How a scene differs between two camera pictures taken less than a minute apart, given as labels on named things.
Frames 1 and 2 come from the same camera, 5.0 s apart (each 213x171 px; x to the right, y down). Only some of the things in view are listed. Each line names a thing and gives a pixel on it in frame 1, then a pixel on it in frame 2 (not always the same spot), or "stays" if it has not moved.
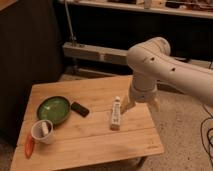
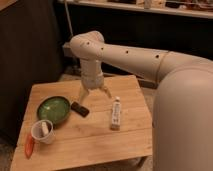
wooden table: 79,125 stays
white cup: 42,131 stays
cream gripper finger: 128,103 → 84,90
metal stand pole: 74,40 stays
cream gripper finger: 155,104 → 105,89
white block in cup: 45,129 stays
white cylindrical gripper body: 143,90 → 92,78
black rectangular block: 78,108 stays
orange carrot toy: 29,146 stays
